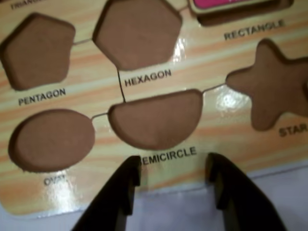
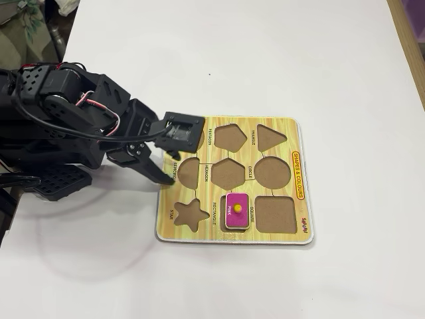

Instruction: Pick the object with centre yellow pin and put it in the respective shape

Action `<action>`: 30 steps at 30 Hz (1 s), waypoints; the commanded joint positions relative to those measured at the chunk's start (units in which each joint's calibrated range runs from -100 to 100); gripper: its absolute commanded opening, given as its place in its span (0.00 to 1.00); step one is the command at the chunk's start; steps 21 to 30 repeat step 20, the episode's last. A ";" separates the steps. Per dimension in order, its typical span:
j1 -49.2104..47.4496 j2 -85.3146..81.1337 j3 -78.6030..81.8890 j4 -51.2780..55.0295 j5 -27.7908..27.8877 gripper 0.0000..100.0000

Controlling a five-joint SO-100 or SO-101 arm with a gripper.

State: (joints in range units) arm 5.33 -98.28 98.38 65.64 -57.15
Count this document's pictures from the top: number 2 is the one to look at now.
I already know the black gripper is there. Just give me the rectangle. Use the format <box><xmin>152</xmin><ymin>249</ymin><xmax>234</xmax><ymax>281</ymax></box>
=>
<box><xmin>82</xmin><ymin>73</ymin><xmax>182</xmax><ymax>186</ymax></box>

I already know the pink rectangle piece yellow pin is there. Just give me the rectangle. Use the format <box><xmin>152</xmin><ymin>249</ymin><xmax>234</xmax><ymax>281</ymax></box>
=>
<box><xmin>224</xmin><ymin>191</ymin><xmax>250</xmax><ymax>231</ymax></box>

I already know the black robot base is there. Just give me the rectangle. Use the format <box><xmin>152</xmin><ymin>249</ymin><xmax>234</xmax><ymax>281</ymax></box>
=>
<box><xmin>0</xmin><ymin>156</ymin><xmax>93</xmax><ymax>203</ymax></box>

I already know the wooden shape puzzle board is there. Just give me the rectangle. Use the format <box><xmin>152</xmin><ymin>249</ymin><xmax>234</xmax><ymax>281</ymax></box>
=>
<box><xmin>155</xmin><ymin>115</ymin><xmax>315</xmax><ymax>247</ymax></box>

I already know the purple object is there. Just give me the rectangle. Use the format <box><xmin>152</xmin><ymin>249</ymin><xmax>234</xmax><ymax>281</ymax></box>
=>
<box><xmin>400</xmin><ymin>0</ymin><xmax>425</xmax><ymax>53</ymax></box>

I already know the grey turned furniture leg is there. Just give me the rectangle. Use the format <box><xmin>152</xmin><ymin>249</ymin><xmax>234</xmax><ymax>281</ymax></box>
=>
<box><xmin>46</xmin><ymin>0</ymin><xmax>67</xmax><ymax>64</ymax></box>

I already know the olive floral fabric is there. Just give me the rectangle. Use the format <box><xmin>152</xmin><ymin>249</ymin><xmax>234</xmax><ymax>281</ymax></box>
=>
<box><xmin>0</xmin><ymin>0</ymin><xmax>69</xmax><ymax>72</ymax></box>

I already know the black camera cable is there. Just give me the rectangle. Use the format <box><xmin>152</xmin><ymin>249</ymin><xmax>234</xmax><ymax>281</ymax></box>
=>
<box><xmin>13</xmin><ymin>89</ymin><xmax>170</xmax><ymax>140</ymax></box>

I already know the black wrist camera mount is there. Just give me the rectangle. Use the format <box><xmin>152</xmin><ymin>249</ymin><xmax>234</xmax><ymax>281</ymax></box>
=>
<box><xmin>154</xmin><ymin>111</ymin><xmax>206</xmax><ymax>156</ymax></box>

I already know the red white servo wire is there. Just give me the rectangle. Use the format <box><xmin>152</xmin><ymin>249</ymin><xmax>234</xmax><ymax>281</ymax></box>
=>
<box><xmin>78</xmin><ymin>91</ymin><xmax>121</xmax><ymax>137</ymax></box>

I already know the thick black power cable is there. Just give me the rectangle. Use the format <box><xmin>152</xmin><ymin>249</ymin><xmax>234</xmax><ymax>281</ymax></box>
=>
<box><xmin>0</xmin><ymin>171</ymin><xmax>41</xmax><ymax>189</ymax></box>

